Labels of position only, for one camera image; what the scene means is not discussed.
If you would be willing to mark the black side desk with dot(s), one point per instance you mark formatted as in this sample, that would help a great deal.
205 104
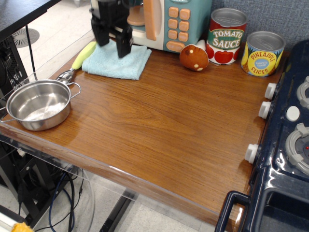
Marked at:
15 14

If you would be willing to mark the toy microwave oven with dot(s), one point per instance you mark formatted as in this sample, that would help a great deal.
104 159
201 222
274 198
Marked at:
170 25

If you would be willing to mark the pineapple slices can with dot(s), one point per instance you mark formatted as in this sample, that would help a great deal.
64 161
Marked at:
262 53

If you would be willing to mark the stainless steel pot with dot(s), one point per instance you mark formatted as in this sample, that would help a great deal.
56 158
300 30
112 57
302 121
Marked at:
41 105

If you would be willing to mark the white stove knob top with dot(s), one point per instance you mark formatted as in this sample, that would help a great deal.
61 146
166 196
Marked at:
270 90

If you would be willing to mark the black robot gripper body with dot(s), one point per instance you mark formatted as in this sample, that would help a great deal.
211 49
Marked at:
112 14

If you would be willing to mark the tomato sauce can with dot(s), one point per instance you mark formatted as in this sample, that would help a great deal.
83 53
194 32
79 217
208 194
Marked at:
226 31

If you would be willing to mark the white stove knob bottom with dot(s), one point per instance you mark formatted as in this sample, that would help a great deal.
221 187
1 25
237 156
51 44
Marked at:
251 153

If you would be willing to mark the dark blue toy stove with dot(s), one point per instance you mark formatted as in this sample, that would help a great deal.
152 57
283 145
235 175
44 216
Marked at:
278 200

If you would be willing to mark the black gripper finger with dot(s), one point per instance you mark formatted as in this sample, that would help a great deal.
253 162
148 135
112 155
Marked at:
124 43
101 33

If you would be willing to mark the orange toy plate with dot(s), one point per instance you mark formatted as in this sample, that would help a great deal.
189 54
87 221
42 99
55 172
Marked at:
136 16

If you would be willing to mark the white stove knob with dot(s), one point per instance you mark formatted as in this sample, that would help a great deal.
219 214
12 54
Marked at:
264 109
251 153
270 90

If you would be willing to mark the brown plush mushroom toy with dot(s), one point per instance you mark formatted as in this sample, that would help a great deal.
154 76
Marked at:
194 56

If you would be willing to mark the white stove knob middle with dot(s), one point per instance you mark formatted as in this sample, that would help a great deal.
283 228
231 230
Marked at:
264 109

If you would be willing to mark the black table leg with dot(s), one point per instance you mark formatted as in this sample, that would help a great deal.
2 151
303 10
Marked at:
116 214

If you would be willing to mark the light blue towel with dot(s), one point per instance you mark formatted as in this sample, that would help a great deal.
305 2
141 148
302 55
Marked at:
104 61

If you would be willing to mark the green handled metal scoop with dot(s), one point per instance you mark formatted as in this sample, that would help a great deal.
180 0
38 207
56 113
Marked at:
66 76

